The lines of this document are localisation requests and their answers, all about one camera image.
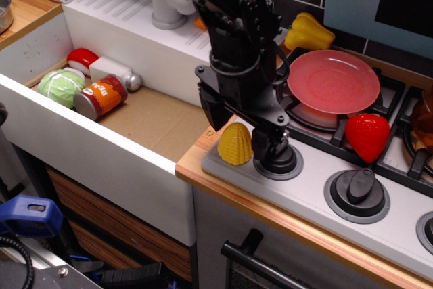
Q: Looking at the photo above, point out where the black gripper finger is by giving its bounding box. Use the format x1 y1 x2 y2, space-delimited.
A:
252 127 289 161
198 83 233 131

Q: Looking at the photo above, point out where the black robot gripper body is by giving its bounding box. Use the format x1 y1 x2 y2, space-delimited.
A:
195 51 290 131

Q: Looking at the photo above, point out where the yellow toy corn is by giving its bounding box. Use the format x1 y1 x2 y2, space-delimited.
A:
217 123 253 166

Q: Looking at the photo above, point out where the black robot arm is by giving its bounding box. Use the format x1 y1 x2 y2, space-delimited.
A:
190 0 289 161

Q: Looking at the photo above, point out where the pink plastic plate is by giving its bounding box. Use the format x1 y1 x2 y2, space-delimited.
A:
288 50 380 114

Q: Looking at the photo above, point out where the left black stove knob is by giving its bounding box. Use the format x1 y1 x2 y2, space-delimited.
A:
253 144 304 181

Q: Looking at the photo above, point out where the black stove knob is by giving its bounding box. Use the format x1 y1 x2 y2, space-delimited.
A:
253 144 304 181
416 212 433 254
324 168 390 225

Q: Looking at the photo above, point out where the orange toy carrot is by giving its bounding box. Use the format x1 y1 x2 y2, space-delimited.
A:
193 17 208 30

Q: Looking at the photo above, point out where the yellow toy bell pepper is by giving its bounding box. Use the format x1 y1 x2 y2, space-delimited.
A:
284 12 336 51

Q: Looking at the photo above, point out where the white toy sink basin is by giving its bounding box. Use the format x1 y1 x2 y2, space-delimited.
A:
1 0 210 246

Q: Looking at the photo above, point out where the red toy strawberry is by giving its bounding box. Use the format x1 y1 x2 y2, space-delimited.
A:
345 114 390 163

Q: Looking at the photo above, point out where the left black burner grate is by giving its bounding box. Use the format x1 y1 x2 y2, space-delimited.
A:
277 47 405 166

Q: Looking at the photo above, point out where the black burner grate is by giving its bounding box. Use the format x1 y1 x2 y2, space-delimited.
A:
374 87 432 197
277 47 405 166

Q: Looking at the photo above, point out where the middle black stove knob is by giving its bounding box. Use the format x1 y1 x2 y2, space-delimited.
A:
324 168 390 225

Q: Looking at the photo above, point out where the grey toy faucet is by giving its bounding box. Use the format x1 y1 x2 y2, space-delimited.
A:
152 0 196 30

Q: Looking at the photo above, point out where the orange toy soup can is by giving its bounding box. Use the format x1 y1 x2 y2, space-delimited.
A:
73 74 128 120

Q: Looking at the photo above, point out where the white salt shaker bottle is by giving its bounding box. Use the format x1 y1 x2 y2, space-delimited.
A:
89 56 141 91

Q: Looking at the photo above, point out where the grey stove top panel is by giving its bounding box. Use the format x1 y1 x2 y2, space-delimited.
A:
200 47 433 283

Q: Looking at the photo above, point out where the red white toy mushroom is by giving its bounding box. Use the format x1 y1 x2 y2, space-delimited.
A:
66 48 99 76

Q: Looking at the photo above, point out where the right black burner grate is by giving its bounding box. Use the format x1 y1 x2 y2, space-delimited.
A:
374 87 432 197

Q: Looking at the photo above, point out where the amber glass pot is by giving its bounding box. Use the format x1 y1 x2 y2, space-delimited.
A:
411 89 432 153

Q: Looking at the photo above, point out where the green toy cabbage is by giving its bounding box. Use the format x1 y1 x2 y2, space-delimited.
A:
37 68 85 108

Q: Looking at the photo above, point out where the right black stove knob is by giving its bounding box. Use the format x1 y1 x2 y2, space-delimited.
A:
416 212 433 254

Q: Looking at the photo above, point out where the silver metal pot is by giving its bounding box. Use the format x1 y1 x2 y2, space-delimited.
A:
0 0 14 34

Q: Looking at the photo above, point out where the black oven door handle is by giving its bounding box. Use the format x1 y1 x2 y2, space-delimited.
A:
221 229 312 288

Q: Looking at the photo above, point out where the blue clamp handle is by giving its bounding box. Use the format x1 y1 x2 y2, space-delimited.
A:
1 194 64 238

